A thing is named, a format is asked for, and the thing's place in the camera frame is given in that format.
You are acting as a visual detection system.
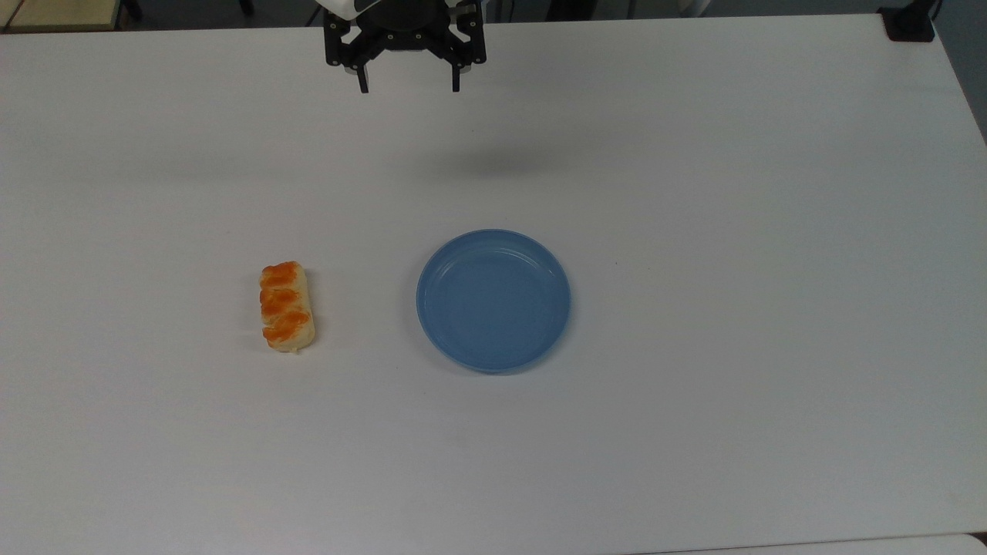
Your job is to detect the black linkage gripper body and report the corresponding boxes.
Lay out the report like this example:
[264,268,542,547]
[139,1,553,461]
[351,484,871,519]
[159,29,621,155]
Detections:
[323,0,488,76]

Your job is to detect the braided glazed bread loaf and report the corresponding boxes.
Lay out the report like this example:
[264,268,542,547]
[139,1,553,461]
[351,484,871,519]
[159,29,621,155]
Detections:
[258,261,316,355]

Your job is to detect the round blue plastic plate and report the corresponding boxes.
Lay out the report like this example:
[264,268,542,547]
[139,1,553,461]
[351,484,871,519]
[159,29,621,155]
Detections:
[416,228,572,375]

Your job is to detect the light wooden desk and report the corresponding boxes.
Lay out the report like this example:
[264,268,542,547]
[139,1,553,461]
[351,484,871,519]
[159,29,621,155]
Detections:
[0,0,123,33]

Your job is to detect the black table corner clamp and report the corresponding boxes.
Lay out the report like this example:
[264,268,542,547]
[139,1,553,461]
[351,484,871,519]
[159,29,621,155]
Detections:
[878,0,943,43]

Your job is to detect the white neighbouring table edge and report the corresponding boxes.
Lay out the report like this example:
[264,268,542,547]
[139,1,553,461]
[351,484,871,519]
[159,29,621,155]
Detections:
[632,532,987,555]

